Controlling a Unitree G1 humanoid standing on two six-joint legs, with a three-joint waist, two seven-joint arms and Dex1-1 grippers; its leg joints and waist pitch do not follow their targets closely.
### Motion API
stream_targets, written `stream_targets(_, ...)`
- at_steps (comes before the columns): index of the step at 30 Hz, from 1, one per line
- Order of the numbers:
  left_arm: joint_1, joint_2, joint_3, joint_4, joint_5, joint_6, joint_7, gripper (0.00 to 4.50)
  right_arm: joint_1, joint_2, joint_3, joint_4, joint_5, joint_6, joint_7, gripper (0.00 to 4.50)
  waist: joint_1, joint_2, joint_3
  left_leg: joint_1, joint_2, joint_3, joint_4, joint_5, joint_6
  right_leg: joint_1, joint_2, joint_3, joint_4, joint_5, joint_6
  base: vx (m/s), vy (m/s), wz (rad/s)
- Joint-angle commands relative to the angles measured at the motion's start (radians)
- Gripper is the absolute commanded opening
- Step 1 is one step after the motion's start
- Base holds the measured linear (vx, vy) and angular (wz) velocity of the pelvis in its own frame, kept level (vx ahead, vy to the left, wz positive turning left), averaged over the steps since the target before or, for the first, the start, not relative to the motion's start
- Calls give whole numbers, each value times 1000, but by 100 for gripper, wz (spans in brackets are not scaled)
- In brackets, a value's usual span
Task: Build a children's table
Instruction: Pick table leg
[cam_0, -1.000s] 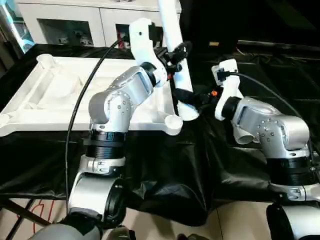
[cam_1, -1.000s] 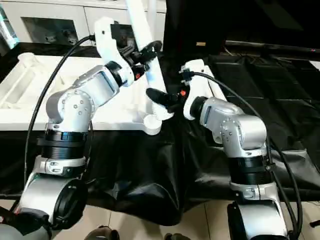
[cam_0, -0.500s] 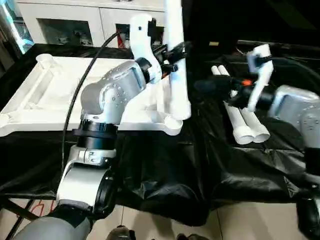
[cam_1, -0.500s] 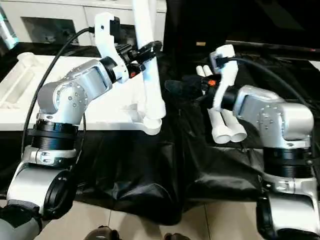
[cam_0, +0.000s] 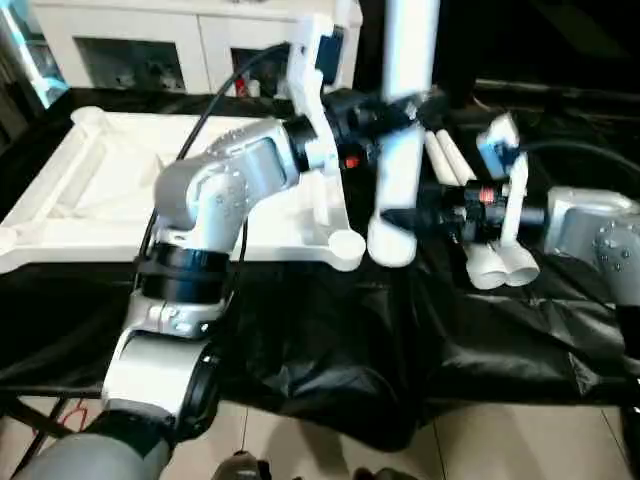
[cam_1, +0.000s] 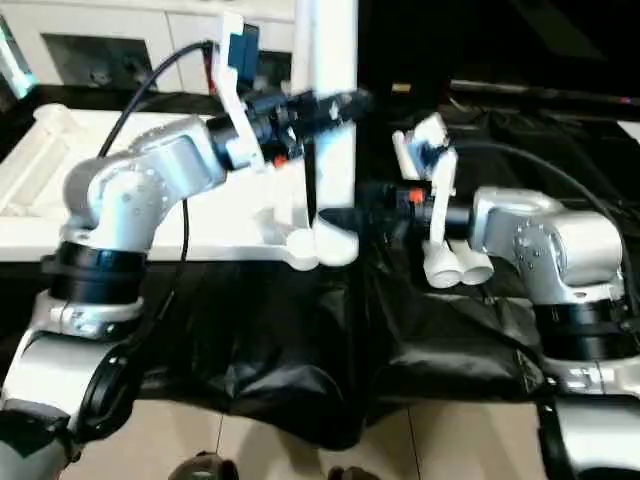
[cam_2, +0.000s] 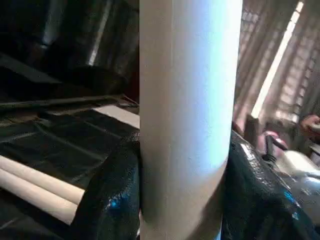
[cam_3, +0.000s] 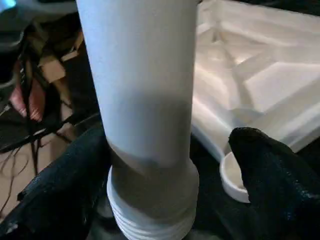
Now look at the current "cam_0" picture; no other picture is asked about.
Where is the black table mat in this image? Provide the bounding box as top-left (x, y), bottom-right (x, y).
top-left (0, 88), bottom-right (640, 453)

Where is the blue lit glass case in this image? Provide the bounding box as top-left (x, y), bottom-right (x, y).
top-left (0, 0), bottom-right (71, 109)

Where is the thin red floor cable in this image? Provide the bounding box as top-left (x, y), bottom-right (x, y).
top-left (55, 400), bottom-right (101, 433)

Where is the black metal table frame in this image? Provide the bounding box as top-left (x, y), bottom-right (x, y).
top-left (0, 395), bottom-right (76, 476)

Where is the white glass-door cabinet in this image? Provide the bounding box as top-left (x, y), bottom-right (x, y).
top-left (30, 0), bottom-right (363, 101)

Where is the black low cabinet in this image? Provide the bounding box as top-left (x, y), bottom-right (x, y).
top-left (360, 0), bottom-right (640, 101)

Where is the dark round robot base part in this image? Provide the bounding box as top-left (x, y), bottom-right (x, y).
top-left (215, 452), bottom-right (276, 480)

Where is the white plastic table top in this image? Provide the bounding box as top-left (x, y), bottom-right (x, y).
top-left (0, 105), bottom-right (367, 276)

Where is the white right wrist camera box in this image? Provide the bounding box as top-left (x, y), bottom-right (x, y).
top-left (475, 112), bottom-right (531, 249)

